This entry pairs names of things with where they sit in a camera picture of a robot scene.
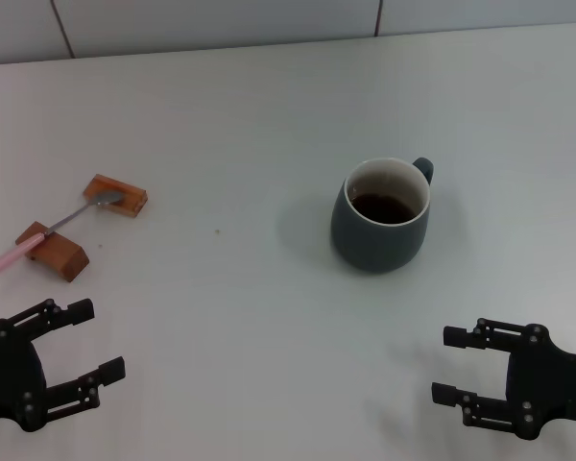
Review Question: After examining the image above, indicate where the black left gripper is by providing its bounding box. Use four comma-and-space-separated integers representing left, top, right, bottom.
0, 298, 127, 433

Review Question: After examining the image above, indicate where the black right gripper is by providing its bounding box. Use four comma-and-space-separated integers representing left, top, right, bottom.
430, 317, 576, 441

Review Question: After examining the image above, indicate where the pink handled metal spoon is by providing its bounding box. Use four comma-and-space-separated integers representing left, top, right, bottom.
0, 190, 125, 276

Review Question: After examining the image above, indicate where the grey ceramic cup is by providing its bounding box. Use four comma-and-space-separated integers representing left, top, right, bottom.
329, 157, 435, 276

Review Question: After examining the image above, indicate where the wooden spoon rest with recess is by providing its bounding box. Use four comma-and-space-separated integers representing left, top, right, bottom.
82, 173, 149, 218

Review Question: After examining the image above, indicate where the solid wooden block rest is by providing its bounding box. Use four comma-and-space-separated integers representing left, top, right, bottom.
14, 220, 90, 284

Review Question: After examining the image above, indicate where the dark coffee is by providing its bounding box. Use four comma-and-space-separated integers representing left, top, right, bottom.
352, 192, 417, 226

